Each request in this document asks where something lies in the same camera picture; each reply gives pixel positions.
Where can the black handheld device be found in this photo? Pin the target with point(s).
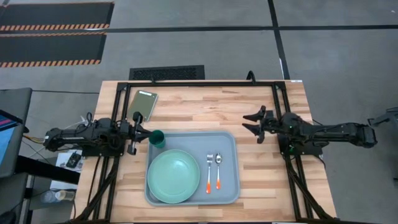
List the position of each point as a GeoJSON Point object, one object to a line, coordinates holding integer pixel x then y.
{"type": "Point", "coordinates": [73, 159]}

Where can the green plastic cup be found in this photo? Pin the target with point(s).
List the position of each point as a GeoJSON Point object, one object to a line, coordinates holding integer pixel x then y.
{"type": "Point", "coordinates": [158, 141]}

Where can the large black hazard-striped mat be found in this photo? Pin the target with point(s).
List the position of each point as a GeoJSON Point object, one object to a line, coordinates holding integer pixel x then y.
{"type": "Point", "coordinates": [56, 14]}

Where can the white paper sheet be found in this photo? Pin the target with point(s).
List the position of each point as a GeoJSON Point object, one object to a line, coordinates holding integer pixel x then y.
{"type": "Point", "coordinates": [63, 177]}

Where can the clear plastic bottle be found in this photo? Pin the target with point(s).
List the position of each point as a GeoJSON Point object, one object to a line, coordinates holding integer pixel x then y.
{"type": "Point", "coordinates": [57, 196]}

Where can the mint green plate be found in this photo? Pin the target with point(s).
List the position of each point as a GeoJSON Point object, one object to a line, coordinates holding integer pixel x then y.
{"type": "Point", "coordinates": [174, 177]}

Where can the grey plastic tray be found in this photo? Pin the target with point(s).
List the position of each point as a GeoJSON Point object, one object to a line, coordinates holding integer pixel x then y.
{"type": "Point", "coordinates": [224, 140]}

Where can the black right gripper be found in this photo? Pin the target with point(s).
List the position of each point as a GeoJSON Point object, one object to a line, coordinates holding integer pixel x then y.
{"type": "Point", "coordinates": [269, 126]}

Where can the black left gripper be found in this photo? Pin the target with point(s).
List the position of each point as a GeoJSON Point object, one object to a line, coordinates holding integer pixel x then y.
{"type": "Point", "coordinates": [133, 140]}

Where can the black floor vent grille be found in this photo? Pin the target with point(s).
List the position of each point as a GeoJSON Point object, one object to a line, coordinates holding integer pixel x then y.
{"type": "Point", "coordinates": [164, 73]}

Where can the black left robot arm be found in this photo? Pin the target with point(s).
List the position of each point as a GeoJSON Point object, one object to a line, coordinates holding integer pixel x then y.
{"type": "Point", "coordinates": [77, 135]}

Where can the small black hazard-striped mat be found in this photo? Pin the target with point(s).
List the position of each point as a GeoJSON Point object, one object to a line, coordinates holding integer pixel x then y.
{"type": "Point", "coordinates": [49, 46]}

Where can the black computer mouse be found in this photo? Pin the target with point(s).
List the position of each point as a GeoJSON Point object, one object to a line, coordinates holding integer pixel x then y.
{"type": "Point", "coordinates": [7, 217]}

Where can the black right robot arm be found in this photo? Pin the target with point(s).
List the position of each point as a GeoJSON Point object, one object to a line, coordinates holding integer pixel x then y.
{"type": "Point", "coordinates": [329, 132]}

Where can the computer screen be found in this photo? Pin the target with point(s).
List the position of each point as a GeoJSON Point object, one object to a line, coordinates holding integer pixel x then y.
{"type": "Point", "coordinates": [4, 140]}

